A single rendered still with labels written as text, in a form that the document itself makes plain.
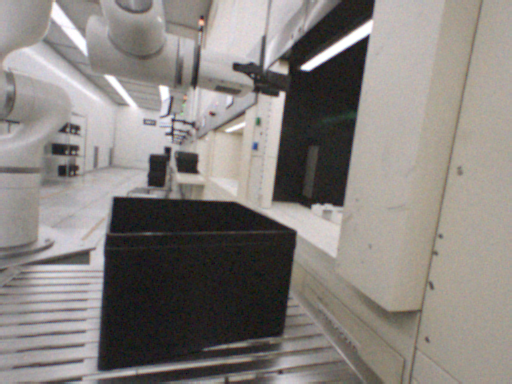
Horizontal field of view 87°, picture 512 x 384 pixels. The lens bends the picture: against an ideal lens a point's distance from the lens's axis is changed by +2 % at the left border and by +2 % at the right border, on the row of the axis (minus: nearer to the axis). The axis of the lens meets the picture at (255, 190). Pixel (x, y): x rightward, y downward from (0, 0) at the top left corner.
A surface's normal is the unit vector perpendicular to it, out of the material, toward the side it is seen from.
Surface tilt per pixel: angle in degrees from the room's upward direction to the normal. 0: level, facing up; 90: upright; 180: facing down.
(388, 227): 90
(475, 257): 90
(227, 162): 90
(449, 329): 90
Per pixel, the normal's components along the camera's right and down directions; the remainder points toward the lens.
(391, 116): -0.95, -0.08
